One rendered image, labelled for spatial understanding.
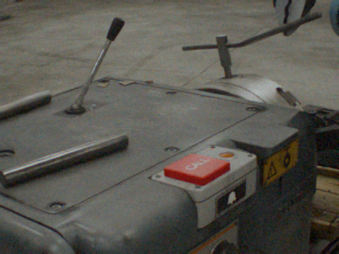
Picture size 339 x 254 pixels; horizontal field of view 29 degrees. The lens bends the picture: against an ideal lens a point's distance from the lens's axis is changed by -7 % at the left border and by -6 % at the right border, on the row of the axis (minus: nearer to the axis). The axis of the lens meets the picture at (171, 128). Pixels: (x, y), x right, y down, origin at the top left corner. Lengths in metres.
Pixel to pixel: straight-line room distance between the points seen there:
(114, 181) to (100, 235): 0.14
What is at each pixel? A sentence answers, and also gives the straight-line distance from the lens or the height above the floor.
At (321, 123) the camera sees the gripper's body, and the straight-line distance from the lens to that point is 1.49.
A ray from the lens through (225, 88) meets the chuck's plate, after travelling 1.28.
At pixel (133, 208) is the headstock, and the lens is 0.78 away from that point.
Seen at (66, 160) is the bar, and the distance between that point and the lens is 0.89.
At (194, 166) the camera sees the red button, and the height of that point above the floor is 1.27.
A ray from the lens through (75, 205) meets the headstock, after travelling 0.79.
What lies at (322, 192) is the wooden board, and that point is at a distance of 1.69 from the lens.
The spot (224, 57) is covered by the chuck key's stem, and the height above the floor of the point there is 1.28.
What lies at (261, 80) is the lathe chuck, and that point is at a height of 1.23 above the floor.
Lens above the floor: 1.59
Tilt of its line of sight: 19 degrees down
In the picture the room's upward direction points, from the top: 2 degrees counter-clockwise
